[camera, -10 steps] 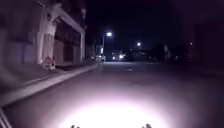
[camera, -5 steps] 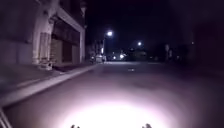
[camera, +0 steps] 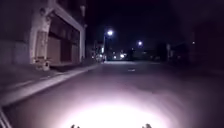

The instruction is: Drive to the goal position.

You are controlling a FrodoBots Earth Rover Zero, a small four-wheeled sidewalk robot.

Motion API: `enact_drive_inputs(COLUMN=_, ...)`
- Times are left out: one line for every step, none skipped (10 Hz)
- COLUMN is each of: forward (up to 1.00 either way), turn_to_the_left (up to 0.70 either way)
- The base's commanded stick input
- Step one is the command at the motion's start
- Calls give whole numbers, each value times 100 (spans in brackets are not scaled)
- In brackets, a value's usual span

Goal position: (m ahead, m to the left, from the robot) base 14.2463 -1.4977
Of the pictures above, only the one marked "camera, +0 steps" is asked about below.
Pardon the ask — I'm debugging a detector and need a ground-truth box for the street lamp pole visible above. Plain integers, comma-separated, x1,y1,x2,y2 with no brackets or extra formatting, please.
102,29,115,63

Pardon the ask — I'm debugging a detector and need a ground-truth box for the dark asphalt road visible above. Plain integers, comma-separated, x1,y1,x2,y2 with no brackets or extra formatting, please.
1,60,224,128

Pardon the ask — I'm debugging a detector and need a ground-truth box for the robot's own part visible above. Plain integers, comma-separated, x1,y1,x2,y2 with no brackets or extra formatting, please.
141,123,153,128
70,123,82,128

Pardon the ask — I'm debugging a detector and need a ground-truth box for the pale concrete sidewalk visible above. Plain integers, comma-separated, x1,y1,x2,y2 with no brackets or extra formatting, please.
0,61,101,108

